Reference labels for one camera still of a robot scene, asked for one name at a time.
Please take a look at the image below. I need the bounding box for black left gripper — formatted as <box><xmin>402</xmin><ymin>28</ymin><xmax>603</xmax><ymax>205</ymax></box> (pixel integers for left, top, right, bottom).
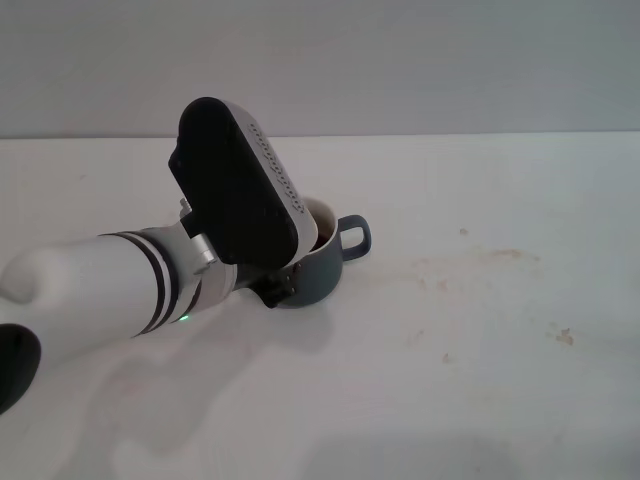
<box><xmin>234</xmin><ymin>259</ymin><xmax>302</xmax><ymax>309</ymax></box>

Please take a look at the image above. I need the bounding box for dark grey ceramic cup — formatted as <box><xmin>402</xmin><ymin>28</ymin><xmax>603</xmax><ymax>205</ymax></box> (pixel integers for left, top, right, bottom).
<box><xmin>277</xmin><ymin>197</ymin><xmax>373</xmax><ymax>307</ymax></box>

